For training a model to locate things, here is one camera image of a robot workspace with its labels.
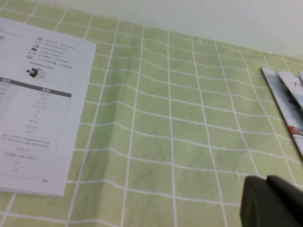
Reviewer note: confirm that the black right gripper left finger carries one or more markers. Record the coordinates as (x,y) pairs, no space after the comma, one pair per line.
(258,205)

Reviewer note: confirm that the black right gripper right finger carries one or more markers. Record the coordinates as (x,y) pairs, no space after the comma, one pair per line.
(288,194)

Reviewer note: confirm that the white manual book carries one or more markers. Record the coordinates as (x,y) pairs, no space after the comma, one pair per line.
(47,118)

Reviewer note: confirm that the glossy printed brochure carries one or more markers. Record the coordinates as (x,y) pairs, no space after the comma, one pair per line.
(293,85)
(284,106)
(301,76)

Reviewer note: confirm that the green checked tablecloth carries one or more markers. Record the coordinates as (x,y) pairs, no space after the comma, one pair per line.
(165,118)

